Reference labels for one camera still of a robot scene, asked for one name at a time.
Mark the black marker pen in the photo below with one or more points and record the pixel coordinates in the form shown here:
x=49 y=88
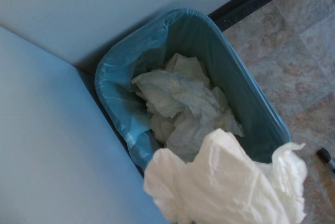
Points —
x=327 y=158

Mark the grey vanity cabinet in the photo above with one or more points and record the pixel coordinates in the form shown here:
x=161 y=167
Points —
x=52 y=143

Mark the crumpled white paper towels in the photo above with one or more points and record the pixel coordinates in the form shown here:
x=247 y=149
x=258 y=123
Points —
x=183 y=103

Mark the white tissue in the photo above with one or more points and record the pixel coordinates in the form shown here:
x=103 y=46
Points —
x=225 y=182

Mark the translucent blue bin liner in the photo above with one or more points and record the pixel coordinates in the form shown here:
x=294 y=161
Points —
x=131 y=64

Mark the blue trash bin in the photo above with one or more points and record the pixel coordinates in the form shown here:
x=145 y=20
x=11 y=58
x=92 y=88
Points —
x=251 y=103

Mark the black baseboard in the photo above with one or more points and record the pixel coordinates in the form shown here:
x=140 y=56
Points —
x=251 y=1

